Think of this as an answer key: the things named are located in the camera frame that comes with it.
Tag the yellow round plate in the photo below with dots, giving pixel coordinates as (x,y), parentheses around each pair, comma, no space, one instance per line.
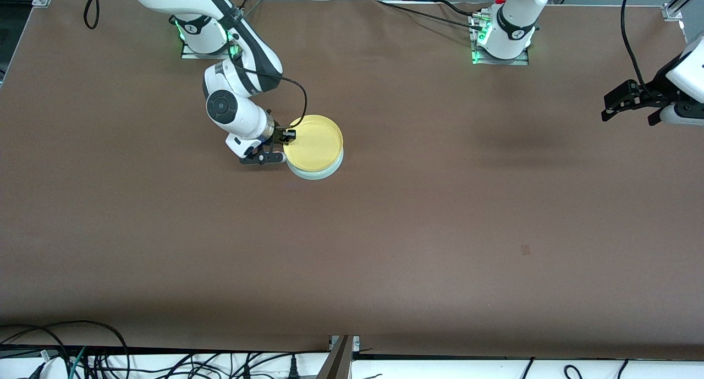
(316,142)

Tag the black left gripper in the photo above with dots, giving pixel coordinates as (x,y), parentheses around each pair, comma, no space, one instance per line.
(653,94)

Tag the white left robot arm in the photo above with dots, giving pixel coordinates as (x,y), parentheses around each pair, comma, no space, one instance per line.
(517,16)

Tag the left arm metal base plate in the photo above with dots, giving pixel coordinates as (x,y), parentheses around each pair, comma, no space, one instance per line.
(522,62)

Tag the brown table cover sheet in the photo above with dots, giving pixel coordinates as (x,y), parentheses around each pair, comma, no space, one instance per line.
(352,230)

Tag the black power plug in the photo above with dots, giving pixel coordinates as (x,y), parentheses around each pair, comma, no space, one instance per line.
(294,368)

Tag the aluminium frame post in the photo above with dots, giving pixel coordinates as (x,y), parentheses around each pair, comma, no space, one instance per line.
(338,361)

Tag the silver corner bracket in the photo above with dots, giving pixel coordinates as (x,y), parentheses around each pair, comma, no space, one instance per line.
(356,343)

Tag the pale green round plate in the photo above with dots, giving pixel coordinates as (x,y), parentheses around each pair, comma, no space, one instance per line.
(316,175)

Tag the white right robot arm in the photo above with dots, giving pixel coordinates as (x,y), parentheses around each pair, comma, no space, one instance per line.
(231,106)

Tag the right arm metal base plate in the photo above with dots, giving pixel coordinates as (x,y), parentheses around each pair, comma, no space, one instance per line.
(190,55)

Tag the aluminium corner profile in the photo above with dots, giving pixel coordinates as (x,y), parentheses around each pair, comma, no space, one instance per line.
(674,10)

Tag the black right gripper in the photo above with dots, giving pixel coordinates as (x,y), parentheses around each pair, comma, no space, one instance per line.
(279,132)

